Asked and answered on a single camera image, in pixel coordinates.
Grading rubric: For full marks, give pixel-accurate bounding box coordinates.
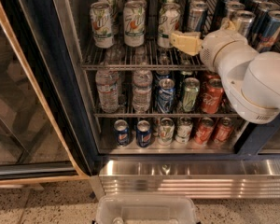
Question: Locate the red coke can middle shelf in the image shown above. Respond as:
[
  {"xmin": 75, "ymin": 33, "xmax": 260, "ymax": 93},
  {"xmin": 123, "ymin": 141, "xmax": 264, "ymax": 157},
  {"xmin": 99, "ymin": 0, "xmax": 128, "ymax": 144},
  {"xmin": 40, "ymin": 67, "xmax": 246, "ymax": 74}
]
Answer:
[{"xmin": 201, "ymin": 78, "xmax": 224, "ymax": 114}]

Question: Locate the right coke can bottom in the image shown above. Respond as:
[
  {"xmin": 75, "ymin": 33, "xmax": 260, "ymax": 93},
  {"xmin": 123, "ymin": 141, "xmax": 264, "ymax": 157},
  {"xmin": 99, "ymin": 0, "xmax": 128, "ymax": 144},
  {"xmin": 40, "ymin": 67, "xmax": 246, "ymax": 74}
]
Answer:
[{"xmin": 212, "ymin": 118, "xmax": 233, "ymax": 145}]

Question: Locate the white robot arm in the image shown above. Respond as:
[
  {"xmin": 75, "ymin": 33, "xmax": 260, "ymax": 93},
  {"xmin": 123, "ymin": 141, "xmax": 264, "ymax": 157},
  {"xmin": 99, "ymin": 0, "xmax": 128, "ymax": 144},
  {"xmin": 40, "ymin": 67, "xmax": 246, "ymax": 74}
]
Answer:
[{"xmin": 169, "ymin": 19, "xmax": 280, "ymax": 124}]

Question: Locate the wire shelf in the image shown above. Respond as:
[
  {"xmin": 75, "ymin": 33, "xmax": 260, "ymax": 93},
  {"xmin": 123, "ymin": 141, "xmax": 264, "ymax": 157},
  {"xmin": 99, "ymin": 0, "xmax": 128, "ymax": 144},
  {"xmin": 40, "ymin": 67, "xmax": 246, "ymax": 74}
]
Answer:
[
  {"xmin": 81, "ymin": 0, "xmax": 280, "ymax": 71},
  {"xmin": 94, "ymin": 105, "xmax": 238, "ymax": 118}
]

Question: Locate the blue redbull can far right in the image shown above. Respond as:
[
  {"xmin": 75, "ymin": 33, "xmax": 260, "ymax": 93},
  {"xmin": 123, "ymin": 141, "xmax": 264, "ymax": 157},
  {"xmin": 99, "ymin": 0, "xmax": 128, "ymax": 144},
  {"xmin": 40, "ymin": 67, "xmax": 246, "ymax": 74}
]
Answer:
[{"xmin": 255, "ymin": 10, "xmax": 280, "ymax": 53}]

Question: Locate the left water bottle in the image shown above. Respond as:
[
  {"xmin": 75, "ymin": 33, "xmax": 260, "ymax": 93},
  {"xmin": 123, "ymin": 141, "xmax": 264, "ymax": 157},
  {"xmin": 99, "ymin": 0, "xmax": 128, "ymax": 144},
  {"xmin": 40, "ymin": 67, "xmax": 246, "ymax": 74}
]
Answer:
[{"xmin": 95, "ymin": 49, "xmax": 120, "ymax": 114}]

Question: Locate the clear plastic bin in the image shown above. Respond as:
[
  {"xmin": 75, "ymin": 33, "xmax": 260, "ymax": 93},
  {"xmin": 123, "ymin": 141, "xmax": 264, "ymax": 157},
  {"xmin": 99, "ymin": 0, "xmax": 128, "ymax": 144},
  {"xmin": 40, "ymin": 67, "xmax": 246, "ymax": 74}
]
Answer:
[{"xmin": 95, "ymin": 194, "xmax": 197, "ymax": 224}]

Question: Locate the coke can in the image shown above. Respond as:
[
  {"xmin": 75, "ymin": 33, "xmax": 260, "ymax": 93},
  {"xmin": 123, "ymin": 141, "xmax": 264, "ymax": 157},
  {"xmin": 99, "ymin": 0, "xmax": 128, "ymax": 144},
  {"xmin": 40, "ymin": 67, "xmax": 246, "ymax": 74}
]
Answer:
[
  {"xmin": 212, "ymin": 118, "xmax": 233, "ymax": 145},
  {"xmin": 194, "ymin": 118, "xmax": 215, "ymax": 145}
]

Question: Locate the front silver redbull can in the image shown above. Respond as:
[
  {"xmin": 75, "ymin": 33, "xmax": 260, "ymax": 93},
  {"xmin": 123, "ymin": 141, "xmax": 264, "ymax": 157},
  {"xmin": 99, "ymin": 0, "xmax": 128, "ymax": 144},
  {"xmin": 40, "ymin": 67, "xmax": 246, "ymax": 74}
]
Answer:
[{"xmin": 232, "ymin": 10, "xmax": 255, "ymax": 36}]

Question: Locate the left pepsi can bottom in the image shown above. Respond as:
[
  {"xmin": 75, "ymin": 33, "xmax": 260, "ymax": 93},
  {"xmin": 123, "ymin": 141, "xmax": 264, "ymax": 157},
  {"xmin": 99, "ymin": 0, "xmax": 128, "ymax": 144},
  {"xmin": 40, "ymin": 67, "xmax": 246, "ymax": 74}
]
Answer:
[{"xmin": 114, "ymin": 119, "xmax": 130, "ymax": 147}]

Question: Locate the silver blue redbull can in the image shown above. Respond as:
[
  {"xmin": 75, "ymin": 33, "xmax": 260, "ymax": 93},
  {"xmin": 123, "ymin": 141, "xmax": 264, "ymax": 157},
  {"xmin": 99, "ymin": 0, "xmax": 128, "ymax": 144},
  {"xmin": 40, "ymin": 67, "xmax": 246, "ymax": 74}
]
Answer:
[{"xmin": 187, "ymin": 1, "xmax": 208, "ymax": 32}]

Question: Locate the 7up can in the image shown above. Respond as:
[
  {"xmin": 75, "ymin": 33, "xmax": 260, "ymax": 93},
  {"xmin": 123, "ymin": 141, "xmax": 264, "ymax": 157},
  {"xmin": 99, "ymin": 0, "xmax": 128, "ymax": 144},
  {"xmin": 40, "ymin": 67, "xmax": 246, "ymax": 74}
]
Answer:
[
  {"xmin": 158, "ymin": 118, "xmax": 175, "ymax": 145},
  {"xmin": 123, "ymin": 1, "xmax": 146, "ymax": 47},
  {"xmin": 90, "ymin": 2, "xmax": 114, "ymax": 49},
  {"xmin": 175, "ymin": 117, "xmax": 193, "ymax": 144},
  {"xmin": 157, "ymin": 3, "xmax": 181, "ymax": 49}
]

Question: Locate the middle wire shelf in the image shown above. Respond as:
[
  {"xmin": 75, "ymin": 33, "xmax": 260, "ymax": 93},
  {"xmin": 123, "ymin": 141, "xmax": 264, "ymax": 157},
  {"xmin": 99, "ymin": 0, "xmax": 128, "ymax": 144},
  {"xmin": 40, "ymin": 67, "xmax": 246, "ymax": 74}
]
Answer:
[{"xmin": 94, "ymin": 105, "xmax": 238, "ymax": 118}]

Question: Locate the pepsi can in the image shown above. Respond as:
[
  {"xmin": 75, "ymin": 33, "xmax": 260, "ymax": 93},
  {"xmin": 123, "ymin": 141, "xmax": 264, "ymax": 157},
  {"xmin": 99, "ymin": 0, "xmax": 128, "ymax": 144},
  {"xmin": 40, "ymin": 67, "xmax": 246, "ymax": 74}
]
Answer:
[
  {"xmin": 136, "ymin": 120, "xmax": 151, "ymax": 147},
  {"xmin": 114, "ymin": 119, "xmax": 130, "ymax": 147}
]

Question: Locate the top wire shelf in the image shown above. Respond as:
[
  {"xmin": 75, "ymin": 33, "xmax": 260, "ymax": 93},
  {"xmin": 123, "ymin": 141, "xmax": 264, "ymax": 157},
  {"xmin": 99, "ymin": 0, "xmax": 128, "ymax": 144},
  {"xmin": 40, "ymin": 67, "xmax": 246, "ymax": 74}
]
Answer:
[{"xmin": 81, "ymin": 0, "xmax": 280, "ymax": 71}]

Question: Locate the right water bottle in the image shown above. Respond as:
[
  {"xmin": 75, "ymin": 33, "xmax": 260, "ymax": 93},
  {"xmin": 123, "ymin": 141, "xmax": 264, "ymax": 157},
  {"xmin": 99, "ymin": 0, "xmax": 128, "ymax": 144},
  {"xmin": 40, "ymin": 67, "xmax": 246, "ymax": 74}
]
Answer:
[{"xmin": 132, "ymin": 54, "xmax": 153, "ymax": 113}]

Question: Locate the front middle 7up can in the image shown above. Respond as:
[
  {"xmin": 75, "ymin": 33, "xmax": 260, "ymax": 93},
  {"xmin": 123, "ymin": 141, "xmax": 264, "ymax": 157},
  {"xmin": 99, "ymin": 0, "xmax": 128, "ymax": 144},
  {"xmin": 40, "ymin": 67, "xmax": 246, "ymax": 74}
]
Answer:
[{"xmin": 123, "ymin": 1, "xmax": 146, "ymax": 47}]

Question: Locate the right pepsi can bottom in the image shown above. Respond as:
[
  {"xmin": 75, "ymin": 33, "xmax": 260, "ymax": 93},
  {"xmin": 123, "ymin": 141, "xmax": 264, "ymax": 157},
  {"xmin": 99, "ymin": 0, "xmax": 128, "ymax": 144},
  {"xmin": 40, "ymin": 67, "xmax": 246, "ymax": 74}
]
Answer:
[{"xmin": 136, "ymin": 120, "xmax": 151, "ymax": 147}]

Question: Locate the blue pepsi can middle shelf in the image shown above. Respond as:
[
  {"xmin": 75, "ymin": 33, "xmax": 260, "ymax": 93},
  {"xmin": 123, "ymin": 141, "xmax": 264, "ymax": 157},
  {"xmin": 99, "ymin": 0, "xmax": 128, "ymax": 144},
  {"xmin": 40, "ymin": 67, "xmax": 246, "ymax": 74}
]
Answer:
[{"xmin": 157, "ymin": 78, "xmax": 175, "ymax": 114}]

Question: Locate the water bottle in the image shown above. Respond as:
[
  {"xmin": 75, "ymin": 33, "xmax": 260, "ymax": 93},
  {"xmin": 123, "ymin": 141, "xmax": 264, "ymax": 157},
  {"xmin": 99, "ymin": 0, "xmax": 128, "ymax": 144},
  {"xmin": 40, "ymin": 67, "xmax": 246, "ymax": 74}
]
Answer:
[
  {"xmin": 132, "ymin": 54, "xmax": 153, "ymax": 113},
  {"xmin": 95, "ymin": 49, "xmax": 120, "ymax": 114}
]

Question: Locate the green can middle shelf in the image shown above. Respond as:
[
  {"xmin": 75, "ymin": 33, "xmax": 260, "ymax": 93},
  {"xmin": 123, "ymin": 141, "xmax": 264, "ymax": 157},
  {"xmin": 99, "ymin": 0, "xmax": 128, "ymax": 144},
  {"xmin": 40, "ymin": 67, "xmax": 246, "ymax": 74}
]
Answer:
[{"xmin": 182, "ymin": 77, "xmax": 200, "ymax": 112}]

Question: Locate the left coke can bottom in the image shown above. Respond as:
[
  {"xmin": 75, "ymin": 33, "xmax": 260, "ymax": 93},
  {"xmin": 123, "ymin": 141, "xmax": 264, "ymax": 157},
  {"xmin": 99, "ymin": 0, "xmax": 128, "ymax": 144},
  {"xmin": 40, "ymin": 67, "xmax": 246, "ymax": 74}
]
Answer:
[{"xmin": 194, "ymin": 118, "xmax": 215, "ymax": 145}]

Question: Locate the left 7up can bottom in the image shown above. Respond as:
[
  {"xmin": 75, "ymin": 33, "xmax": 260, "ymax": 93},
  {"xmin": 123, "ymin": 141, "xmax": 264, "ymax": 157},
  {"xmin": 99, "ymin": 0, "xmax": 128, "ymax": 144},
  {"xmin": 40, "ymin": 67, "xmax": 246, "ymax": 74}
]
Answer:
[{"xmin": 158, "ymin": 118, "xmax": 175, "ymax": 145}]

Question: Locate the right 7up can bottom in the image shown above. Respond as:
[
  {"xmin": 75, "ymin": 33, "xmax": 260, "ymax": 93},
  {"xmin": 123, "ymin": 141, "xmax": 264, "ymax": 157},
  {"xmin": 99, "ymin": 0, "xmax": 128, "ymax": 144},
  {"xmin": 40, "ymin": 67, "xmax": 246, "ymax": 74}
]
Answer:
[{"xmin": 175, "ymin": 117, "xmax": 193, "ymax": 144}]

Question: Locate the front right 7up can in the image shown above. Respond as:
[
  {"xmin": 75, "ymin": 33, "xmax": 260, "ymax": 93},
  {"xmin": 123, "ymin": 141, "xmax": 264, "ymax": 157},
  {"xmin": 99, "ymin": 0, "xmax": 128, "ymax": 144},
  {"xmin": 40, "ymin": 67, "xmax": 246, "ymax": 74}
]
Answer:
[{"xmin": 157, "ymin": 3, "xmax": 181, "ymax": 49}]

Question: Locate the front left 7up can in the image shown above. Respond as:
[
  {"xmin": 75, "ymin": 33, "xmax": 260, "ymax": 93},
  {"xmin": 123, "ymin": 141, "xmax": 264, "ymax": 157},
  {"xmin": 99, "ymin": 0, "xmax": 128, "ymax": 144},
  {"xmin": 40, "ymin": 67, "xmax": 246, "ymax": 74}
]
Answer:
[{"xmin": 90, "ymin": 2, "xmax": 114, "ymax": 49}]

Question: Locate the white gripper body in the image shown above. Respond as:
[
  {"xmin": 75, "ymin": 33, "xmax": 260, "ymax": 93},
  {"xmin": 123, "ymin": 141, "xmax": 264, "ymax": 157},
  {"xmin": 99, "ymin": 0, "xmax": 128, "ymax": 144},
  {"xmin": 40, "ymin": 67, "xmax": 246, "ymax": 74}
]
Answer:
[{"xmin": 199, "ymin": 30, "xmax": 247, "ymax": 72}]

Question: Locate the glass fridge door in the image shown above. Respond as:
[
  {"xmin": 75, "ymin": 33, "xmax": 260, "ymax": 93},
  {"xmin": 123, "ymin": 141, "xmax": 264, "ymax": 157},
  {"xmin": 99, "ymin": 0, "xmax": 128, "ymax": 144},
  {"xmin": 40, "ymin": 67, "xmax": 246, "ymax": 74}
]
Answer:
[{"xmin": 0, "ymin": 0, "xmax": 91, "ymax": 185}]

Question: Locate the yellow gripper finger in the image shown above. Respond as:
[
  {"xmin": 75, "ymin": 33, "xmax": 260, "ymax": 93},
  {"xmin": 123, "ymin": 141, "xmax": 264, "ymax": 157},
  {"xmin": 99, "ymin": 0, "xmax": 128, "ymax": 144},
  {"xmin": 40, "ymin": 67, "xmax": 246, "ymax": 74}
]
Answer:
[
  {"xmin": 169, "ymin": 31, "xmax": 203, "ymax": 56},
  {"xmin": 220, "ymin": 18, "xmax": 236, "ymax": 31}
]

